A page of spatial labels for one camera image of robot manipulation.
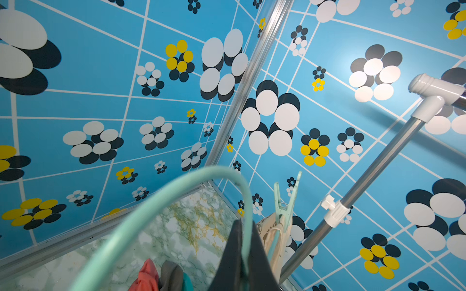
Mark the red garment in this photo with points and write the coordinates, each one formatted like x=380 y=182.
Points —
x=147 y=278

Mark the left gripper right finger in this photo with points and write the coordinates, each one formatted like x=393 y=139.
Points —
x=260 y=276

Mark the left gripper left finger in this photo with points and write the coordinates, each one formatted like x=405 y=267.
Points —
x=228 y=274

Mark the dark grey garment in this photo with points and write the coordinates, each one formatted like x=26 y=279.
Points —
x=171 y=278

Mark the beige compass print t-shirt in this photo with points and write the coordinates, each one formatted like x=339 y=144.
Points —
x=274 y=237

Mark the mint green clothespin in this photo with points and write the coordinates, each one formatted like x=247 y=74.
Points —
x=283 y=210

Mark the teal laundry basket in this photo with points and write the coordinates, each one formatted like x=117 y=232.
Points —
x=187 y=283

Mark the metal clothes rack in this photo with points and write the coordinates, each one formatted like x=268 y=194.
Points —
x=435 y=93

